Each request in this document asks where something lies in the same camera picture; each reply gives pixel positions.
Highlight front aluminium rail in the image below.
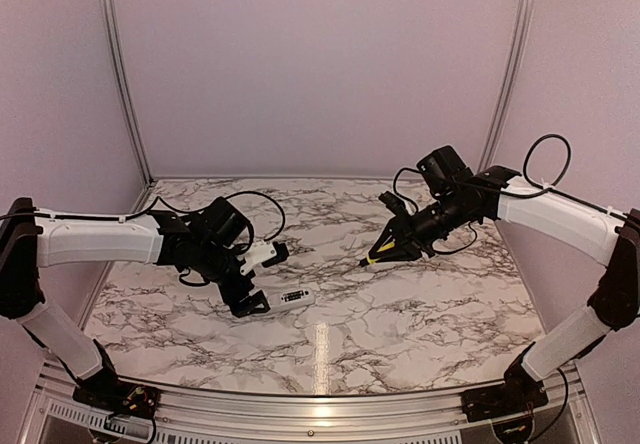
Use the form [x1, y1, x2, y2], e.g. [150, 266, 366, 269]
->
[29, 363, 601, 444]

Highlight aluminium frame post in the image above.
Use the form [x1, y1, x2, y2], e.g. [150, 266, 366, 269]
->
[100, 0, 154, 187]
[479, 0, 535, 169]

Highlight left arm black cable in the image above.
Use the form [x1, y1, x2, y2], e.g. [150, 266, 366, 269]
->
[149, 191, 287, 245]

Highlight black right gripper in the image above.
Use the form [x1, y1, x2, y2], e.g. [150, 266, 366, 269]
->
[369, 190, 477, 262]

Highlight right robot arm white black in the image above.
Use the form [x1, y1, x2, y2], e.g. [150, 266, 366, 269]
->
[359, 146, 639, 422]

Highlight right aluminium frame post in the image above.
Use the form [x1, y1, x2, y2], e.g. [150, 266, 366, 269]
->
[479, 0, 535, 169]

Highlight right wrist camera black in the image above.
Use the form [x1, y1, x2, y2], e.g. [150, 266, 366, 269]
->
[379, 191, 408, 216]

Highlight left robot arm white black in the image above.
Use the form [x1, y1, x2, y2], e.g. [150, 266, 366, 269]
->
[1, 197, 289, 419]

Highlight left aluminium frame post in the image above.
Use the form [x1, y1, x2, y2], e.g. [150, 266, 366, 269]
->
[100, 0, 154, 187]

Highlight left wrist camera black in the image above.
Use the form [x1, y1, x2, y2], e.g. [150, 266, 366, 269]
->
[262, 242, 289, 268]

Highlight white remote control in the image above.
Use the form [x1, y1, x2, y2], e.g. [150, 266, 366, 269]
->
[267, 288, 315, 312]

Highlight yellow screwdriver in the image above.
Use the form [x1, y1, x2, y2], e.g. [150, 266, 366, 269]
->
[358, 242, 395, 267]

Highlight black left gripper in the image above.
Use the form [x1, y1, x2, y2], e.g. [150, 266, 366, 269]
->
[194, 240, 271, 317]

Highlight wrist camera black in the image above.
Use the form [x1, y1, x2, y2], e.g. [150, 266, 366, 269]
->
[379, 191, 408, 216]
[262, 242, 289, 268]

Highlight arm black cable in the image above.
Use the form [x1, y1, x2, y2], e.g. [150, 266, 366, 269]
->
[522, 135, 572, 195]
[149, 191, 287, 245]

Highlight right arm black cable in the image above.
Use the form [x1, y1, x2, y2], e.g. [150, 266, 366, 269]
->
[522, 135, 572, 195]

